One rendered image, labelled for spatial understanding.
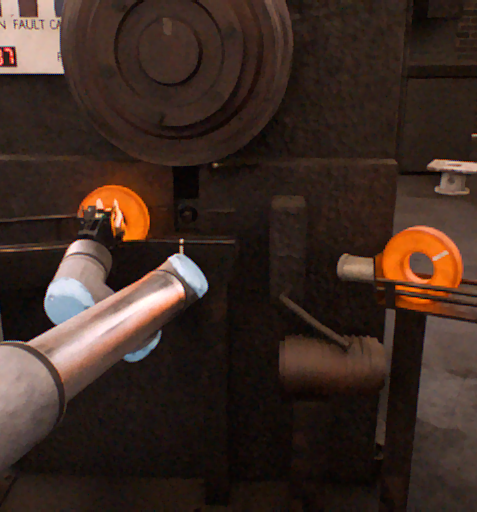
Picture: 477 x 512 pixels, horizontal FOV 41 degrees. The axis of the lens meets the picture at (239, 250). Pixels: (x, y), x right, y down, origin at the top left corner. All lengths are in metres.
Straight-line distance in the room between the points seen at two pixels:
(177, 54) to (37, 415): 0.77
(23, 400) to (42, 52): 1.01
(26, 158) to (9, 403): 0.96
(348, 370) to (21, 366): 0.80
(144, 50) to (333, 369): 0.73
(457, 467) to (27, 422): 1.47
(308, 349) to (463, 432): 0.88
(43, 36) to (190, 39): 0.42
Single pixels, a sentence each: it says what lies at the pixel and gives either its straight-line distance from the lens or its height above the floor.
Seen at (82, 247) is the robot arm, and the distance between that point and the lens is 1.26.
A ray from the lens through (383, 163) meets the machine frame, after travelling 1.49.
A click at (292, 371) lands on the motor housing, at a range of 1.35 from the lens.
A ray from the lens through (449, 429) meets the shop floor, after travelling 2.13.
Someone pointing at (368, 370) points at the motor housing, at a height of 0.49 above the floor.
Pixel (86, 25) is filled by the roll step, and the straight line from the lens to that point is 1.37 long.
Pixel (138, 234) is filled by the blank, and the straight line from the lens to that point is 1.46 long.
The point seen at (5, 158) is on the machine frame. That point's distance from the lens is 1.59.
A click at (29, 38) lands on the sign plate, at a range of 1.57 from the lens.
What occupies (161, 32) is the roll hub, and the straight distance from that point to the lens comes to 1.26.
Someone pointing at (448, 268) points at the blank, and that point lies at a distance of 1.30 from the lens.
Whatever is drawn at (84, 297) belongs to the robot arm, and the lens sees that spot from 1.16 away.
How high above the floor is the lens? 1.16
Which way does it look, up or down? 19 degrees down
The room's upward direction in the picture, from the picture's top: straight up
